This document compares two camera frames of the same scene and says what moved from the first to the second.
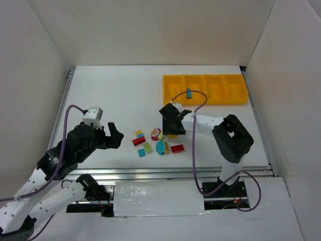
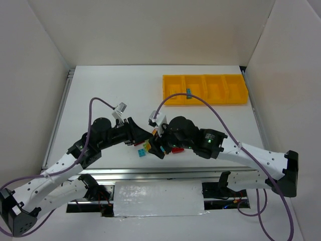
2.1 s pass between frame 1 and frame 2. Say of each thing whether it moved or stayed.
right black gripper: moved
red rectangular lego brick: stayed
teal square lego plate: stayed
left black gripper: moved
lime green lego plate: stayed
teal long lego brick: stayed
